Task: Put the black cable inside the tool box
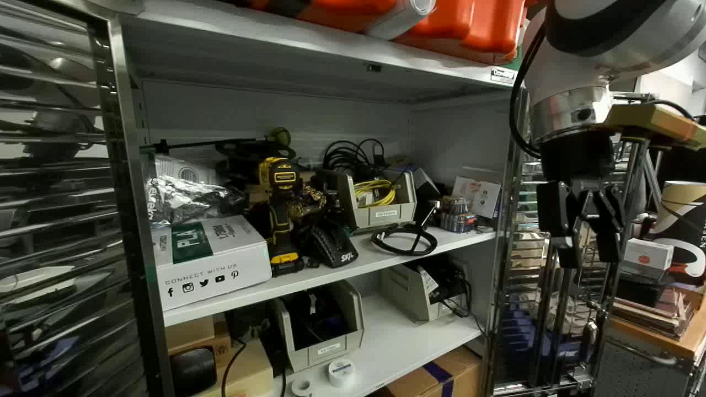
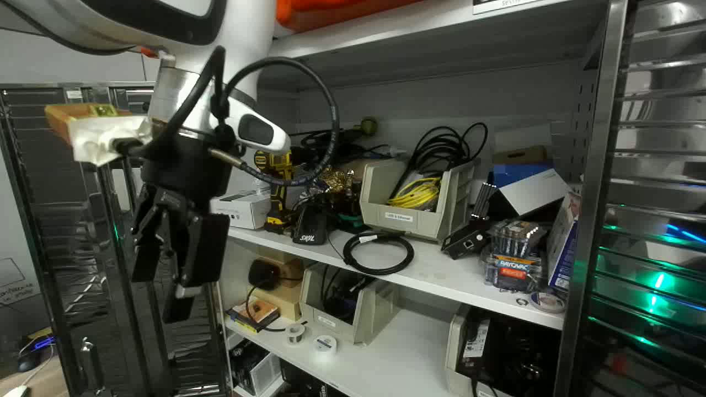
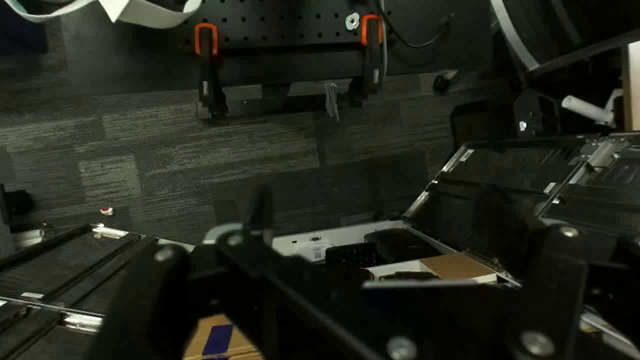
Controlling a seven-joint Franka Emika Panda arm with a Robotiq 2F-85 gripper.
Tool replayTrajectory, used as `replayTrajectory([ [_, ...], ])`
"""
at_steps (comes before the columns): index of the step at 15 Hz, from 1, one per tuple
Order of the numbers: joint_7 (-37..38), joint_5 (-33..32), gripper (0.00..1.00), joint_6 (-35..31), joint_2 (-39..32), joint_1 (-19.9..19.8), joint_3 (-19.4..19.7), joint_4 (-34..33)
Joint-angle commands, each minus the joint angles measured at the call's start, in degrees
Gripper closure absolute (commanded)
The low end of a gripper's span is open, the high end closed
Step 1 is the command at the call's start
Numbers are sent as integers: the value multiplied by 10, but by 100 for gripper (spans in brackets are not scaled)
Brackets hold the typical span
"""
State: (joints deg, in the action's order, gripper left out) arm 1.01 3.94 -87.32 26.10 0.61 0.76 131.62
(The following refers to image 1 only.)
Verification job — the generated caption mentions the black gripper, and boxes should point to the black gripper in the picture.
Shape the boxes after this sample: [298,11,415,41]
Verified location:
[536,133,625,270]

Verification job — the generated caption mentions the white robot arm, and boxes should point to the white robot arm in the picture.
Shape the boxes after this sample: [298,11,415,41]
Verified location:
[512,0,706,266]

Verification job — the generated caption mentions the white lower right box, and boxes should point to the white lower right box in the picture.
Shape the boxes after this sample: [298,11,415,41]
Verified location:
[379,262,467,321]

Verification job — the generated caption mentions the orange tool case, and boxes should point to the orange tool case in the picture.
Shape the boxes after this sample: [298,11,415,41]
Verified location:
[245,0,527,65]

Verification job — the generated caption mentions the brown cardboard box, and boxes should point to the brown cardboard box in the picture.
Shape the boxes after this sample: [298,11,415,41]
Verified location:
[378,349,484,397]

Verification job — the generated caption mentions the white green cardboard box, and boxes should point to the white green cardboard box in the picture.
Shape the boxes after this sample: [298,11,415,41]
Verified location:
[153,217,271,310]

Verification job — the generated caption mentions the white card package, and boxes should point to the white card package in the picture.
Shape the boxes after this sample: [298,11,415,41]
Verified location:
[453,176,501,219]

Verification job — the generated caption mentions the pack of batteries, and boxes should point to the pack of batteries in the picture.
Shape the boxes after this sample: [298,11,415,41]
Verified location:
[440,196,476,234]

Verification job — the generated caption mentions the black power adapter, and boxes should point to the black power adapter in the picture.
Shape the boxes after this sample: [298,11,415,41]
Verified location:
[415,167,441,226]

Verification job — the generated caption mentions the beige ethernet storage bin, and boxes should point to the beige ethernet storage bin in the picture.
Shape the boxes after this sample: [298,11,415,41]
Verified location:
[338,172,416,232]

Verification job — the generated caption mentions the black battery charger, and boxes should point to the black battery charger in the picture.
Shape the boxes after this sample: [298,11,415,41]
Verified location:
[307,222,358,266]

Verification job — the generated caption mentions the white shelving unit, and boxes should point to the white shelving unit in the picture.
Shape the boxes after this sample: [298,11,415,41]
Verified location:
[43,0,520,397]

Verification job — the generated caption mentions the beige lower storage bin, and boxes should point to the beige lower storage bin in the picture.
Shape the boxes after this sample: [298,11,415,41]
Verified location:
[271,283,365,373]

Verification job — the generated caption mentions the silver foil bag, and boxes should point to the silver foil bag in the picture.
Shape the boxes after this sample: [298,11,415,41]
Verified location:
[146,154,229,226]

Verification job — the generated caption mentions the metal wire rack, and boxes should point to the metal wire rack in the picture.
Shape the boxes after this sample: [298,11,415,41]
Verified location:
[488,154,618,397]

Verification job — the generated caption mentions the tan wrist camera mount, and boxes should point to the tan wrist camera mount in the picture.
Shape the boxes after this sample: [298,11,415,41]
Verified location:
[607,103,706,149]

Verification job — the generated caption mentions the yellow ethernet cable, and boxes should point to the yellow ethernet cable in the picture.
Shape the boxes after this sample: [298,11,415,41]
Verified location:
[353,176,400,208]

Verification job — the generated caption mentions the black cable bundle behind bin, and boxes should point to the black cable bundle behind bin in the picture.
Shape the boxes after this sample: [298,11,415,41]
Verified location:
[319,137,392,184]

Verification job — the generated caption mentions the yellow black cordless drill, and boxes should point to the yellow black cordless drill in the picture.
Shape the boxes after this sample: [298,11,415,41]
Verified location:
[251,157,327,275]

